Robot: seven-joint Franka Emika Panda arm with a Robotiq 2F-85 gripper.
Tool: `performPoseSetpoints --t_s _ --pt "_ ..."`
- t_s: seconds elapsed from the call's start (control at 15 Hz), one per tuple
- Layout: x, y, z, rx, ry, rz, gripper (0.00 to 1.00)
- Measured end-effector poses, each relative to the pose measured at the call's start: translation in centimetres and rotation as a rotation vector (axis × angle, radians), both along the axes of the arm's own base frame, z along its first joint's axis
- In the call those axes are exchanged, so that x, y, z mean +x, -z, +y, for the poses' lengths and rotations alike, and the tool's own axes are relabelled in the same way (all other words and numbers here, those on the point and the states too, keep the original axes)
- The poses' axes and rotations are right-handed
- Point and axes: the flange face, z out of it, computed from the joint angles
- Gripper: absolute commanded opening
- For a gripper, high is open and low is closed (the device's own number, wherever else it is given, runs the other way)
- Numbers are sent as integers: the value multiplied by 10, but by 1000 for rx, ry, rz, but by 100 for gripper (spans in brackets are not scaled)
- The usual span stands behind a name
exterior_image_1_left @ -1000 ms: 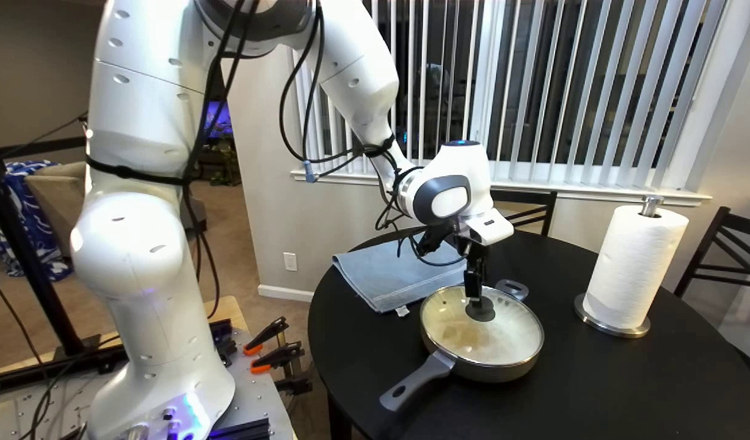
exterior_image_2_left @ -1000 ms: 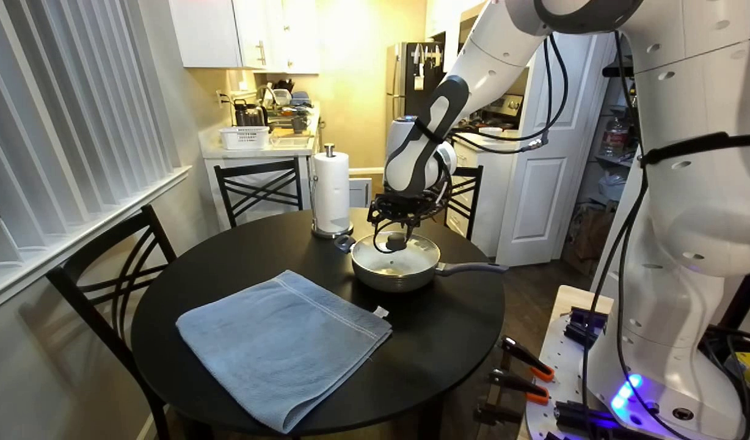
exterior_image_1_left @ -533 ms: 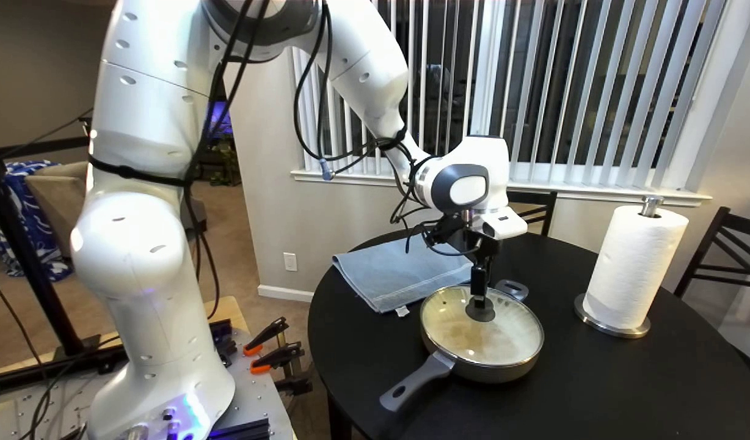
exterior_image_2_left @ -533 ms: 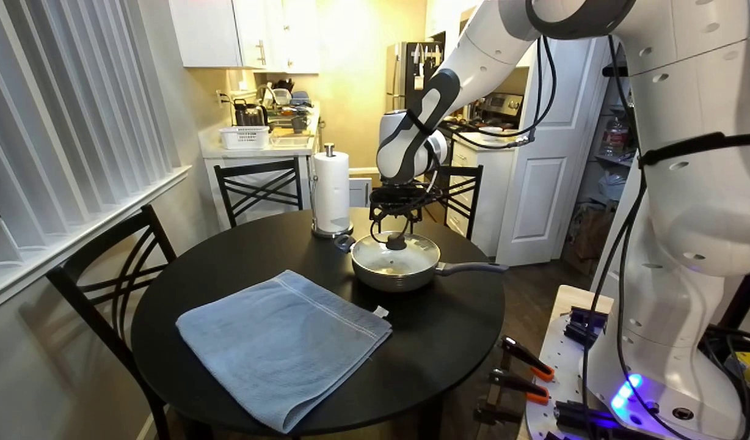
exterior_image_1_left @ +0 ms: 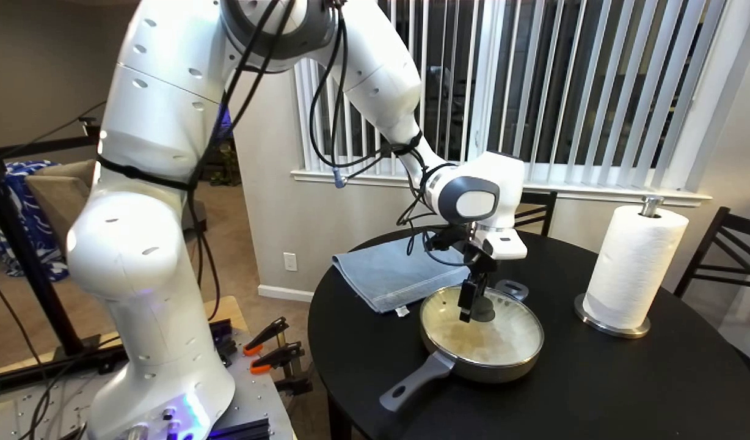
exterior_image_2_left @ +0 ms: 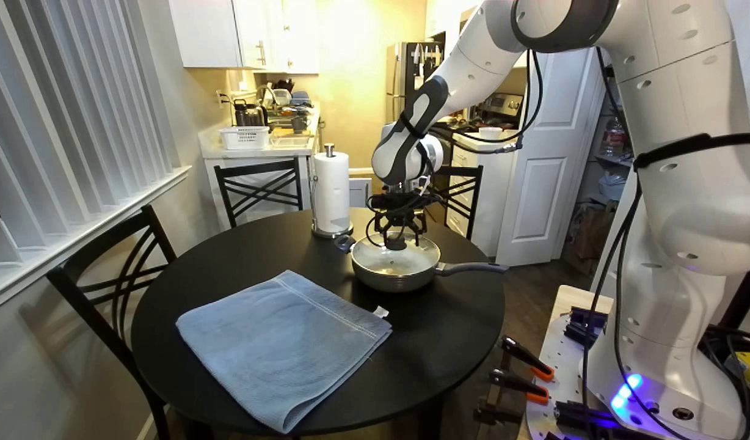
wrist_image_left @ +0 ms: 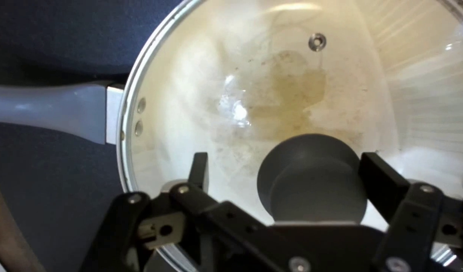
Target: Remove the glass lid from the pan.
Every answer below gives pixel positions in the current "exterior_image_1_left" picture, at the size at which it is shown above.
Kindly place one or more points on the blue patterned cloth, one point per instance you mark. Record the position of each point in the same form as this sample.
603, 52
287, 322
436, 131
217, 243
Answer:
27, 204

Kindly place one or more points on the black metal stand frame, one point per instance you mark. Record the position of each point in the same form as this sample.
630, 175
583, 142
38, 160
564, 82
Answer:
20, 236

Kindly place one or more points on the glass lid with black knob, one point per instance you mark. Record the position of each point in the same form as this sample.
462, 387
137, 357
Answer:
505, 337

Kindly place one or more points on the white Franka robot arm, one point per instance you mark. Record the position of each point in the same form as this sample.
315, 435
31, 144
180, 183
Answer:
162, 204

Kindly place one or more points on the white wall outlet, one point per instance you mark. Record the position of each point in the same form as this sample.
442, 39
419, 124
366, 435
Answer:
290, 260

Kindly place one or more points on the orange tipped black clamp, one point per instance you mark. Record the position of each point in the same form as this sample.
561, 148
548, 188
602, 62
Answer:
268, 333
277, 357

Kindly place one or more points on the white paper towel roll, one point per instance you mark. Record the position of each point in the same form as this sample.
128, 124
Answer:
633, 260

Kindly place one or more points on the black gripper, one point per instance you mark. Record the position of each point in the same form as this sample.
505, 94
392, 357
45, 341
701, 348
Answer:
473, 258

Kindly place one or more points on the white vertical window blinds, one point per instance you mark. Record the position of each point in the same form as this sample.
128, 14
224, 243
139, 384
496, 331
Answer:
570, 88

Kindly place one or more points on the blue folded towel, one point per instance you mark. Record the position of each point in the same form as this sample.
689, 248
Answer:
390, 271

